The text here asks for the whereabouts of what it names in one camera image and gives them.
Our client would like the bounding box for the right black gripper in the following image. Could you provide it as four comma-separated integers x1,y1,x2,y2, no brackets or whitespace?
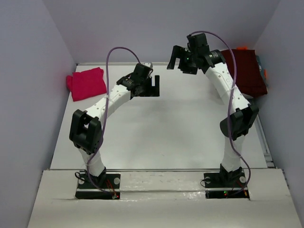
168,45,199,75

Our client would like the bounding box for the dark red t shirt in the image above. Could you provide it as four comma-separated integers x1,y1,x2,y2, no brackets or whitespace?
232,49,267,98

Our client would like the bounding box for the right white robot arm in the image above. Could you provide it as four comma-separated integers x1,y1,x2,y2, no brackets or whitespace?
167,46,259,189

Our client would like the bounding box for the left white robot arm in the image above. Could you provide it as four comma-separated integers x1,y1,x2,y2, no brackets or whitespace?
69,72,160,190

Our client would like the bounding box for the orange t shirt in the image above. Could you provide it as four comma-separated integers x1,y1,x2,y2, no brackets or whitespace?
237,46,248,50

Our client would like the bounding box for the folded pink t shirt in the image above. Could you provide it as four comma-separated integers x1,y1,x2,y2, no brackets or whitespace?
66,67,107,102

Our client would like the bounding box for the teal blue t shirt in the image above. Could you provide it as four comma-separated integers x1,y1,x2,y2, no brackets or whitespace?
256,55,268,87

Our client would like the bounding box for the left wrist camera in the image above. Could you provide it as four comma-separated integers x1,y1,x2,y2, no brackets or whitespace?
130,63,152,83

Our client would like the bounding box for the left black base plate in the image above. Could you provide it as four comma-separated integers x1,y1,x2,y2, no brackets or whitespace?
75,171,121,200

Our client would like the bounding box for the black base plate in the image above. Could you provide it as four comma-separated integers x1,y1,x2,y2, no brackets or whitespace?
75,171,121,200
200,172,250,199

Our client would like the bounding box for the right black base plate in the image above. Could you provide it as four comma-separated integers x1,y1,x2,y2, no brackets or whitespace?
200,172,250,199

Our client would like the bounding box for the aluminium rail right side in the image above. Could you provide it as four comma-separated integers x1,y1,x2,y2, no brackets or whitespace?
255,115,277,169

